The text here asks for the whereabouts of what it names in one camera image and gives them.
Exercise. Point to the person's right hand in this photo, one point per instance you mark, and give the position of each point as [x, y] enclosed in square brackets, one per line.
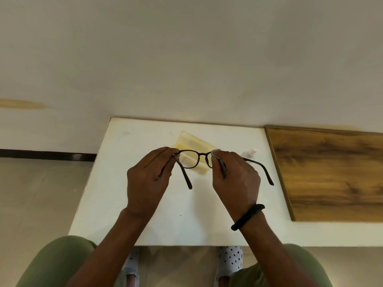
[239, 188]

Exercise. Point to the person's left hand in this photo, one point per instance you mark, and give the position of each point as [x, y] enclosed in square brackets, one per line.
[146, 185]

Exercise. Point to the clear spray bottle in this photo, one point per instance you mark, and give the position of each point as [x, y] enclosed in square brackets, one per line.
[248, 153]

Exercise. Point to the grey-green cleaning cloth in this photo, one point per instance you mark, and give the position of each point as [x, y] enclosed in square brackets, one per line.
[216, 152]

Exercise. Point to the black framed eyeglasses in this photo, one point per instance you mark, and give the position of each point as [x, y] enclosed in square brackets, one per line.
[204, 154]

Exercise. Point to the yellow translucent glasses case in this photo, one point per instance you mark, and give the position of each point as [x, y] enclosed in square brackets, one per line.
[191, 140]

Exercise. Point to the person's right forearm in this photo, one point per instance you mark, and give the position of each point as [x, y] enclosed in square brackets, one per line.
[275, 254]

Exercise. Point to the person's left forearm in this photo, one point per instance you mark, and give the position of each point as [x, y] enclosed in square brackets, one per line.
[110, 251]

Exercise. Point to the person's left leg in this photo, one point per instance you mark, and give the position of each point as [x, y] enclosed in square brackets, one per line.
[51, 263]

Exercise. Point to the black wristband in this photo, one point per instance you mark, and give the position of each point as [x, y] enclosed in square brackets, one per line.
[248, 216]

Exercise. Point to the white polka dot slipper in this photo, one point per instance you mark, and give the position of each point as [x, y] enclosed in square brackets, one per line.
[131, 266]
[229, 260]

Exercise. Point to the brown wooden board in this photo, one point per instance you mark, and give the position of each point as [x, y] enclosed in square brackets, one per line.
[329, 176]

